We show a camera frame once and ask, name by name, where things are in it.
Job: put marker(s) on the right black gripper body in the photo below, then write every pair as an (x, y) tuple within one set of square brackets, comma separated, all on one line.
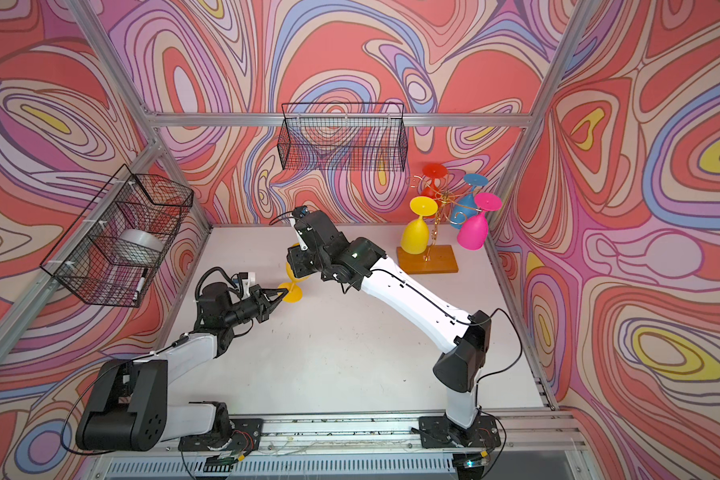
[(307, 262)]

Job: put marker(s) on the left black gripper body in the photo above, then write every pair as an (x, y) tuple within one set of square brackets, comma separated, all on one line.
[(245, 310)]

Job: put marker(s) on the yellow wine glass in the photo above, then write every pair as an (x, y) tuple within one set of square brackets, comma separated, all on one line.
[(415, 238), (293, 286)]

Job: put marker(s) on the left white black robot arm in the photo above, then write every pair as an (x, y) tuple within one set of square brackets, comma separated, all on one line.
[(129, 408)]

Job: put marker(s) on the orange wooden rack base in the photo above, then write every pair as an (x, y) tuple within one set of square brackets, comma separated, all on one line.
[(436, 259)]

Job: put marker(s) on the red wine glass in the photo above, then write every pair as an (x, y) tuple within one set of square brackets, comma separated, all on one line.
[(433, 178)]

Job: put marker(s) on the blue wine glass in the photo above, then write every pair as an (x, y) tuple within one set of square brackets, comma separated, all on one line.
[(465, 207)]

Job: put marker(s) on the magenta wine glass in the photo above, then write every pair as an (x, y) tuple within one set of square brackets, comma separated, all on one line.
[(475, 229)]

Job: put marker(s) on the black marker pen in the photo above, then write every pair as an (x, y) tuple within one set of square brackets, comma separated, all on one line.
[(138, 289)]

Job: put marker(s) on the silver tape roll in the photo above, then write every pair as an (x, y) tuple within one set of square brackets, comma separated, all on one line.
[(137, 248)]

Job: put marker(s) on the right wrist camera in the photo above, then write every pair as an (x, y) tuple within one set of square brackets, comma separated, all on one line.
[(303, 228)]

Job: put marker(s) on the black wire basket back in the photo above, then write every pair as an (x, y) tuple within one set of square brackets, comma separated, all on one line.
[(343, 136)]

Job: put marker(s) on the black wire basket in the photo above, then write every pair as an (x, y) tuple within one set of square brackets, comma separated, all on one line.
[(343, 136), (134, 220)]

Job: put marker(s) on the gold wire glass rack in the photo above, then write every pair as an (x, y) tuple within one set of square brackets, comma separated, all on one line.
[(448, 196)]

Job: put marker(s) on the black wire basket left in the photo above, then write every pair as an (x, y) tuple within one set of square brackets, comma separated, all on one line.
[(134, 220)]

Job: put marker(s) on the aluminium frame rail base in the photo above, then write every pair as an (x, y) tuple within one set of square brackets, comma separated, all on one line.
[(516, 445)]

